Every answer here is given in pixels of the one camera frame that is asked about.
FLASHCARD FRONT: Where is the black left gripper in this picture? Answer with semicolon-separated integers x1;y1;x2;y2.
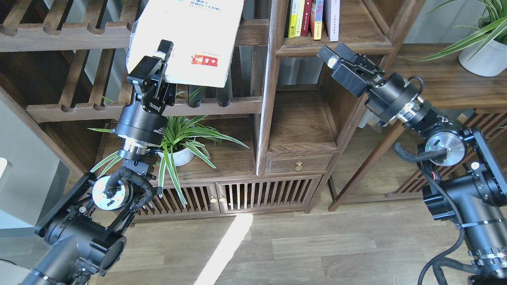
114;40;176;161

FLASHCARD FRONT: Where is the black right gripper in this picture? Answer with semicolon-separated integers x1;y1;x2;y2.
317;43;436;128

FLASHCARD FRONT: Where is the white book red label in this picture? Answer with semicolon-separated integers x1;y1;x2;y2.
126;0;244;88

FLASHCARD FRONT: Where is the red book with globe cover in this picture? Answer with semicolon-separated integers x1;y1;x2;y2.
310;0;324;40

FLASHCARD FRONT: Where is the white book with barcode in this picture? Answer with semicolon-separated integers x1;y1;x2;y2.
324;0;341;42

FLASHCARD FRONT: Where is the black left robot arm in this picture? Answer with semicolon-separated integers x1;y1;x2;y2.
21;40;176;285

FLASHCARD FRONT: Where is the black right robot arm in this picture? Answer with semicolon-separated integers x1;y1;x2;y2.
317;43;507;285

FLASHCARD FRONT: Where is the spider plant on shelf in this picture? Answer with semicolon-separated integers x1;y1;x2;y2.
88;78;250;207

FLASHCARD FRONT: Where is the white plant pot on shelf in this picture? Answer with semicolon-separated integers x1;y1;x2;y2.
172;147;195;167

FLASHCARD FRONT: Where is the dark wooden side shelf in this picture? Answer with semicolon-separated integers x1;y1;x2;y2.
328;44;507;211

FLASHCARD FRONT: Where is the dark red book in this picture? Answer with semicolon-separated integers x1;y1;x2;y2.
299;0;312;37

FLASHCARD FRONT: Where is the light yellow book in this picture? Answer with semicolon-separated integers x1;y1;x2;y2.
295;0;305;37

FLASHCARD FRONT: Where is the dark wooden bookshelf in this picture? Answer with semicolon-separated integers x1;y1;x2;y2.
0;0;424;228

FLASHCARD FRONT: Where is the brass drawer knob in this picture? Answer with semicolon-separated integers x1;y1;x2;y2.
295;161;303;171

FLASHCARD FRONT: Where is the white plant pot at right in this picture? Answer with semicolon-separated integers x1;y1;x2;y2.
459;40;507;76

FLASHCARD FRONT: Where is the spider plant at right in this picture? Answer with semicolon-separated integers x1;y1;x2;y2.
419;0;507;61

